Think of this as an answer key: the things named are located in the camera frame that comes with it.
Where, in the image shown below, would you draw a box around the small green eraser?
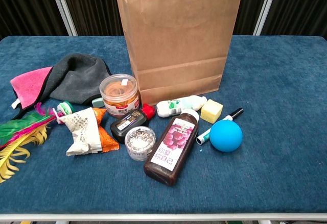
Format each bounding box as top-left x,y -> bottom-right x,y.
91,97 -> 105,109

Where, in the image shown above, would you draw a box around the clear jar of rubber bands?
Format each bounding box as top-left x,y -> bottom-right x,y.
99,73 -> 142,119

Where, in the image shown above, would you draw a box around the brown paper bag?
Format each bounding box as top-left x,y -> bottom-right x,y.
113,0 -> 245,106

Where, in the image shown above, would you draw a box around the white orange snack packet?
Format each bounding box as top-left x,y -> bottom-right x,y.
59,107 -> 120,156

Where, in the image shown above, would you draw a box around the dark juice bottle grape label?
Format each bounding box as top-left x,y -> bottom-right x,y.
143,108 -> 200,186

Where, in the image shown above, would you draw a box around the teal white marker black cap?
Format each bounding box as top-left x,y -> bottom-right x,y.
196,107 -> 244,145

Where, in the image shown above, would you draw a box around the blue ball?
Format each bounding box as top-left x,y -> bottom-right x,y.
209,119 -> 243,153

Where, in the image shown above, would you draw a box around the yellow sponge cube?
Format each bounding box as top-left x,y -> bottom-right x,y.
200,99 -> 223,124

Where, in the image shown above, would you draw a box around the grey and pink microfiber cloth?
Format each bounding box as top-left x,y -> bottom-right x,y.
9,53 -> 113,120

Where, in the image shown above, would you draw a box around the colourful feather shuttlecock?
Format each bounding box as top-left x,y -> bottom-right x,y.
0,101 -> 75,184

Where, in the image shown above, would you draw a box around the black pleated partition panel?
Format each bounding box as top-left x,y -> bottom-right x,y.
0,0 -> 77,40
260,0 -> 327,40
58,0 -> 126,36
233,0 -> 279,36

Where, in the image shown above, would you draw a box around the blue felt table mat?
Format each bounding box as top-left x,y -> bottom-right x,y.
0,35 -> 327,216

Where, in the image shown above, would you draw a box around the small white bottle green print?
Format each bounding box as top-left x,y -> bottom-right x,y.
156,95 -> 208,119

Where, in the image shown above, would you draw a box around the black ink bottle red cap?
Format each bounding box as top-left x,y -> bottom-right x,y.
109,103 -> 156,144

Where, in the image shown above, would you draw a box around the small clear tub silver pins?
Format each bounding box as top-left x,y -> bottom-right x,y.
124,126 -> 157,162

